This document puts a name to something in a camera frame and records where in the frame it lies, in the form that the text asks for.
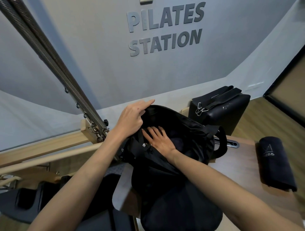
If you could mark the person's left hand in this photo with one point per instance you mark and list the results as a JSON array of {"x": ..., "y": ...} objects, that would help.
[{"x": 129, "y": 121}]

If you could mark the grey wall letters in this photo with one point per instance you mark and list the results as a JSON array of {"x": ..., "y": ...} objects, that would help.
[{"x": 164, "y": 31}]

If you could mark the wooden tower frame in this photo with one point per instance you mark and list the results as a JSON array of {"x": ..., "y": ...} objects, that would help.
[{"x": 43, "y": 146}]

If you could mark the person's right forearm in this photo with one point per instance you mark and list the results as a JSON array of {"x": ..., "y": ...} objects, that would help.
[{"x": 233, "y": 190}]

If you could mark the brown wooden side table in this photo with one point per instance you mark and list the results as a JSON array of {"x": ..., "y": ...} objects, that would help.
[{"x": 238, "y": 166}]

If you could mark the chrome tower pole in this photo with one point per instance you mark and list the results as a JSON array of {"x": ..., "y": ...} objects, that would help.
[{"x": 47, "y": 54}]

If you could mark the black printed backpack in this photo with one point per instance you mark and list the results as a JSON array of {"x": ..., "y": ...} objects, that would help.
[{"x": 176, "y": 200}]

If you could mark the person's left forearm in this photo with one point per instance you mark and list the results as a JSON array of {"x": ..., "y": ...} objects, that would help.
[{"x": 78, "y": 188}]

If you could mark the person's right hand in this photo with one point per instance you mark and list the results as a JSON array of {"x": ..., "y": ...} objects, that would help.
[{"x": 160, "y": 142}]

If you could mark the brown blind with black frame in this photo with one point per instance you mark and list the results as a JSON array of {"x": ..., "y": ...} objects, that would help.
[{"x": 290, "y": 95}]

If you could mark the black padded box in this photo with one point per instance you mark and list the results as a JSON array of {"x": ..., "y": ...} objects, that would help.
[{"x": 228, "y": 116}]

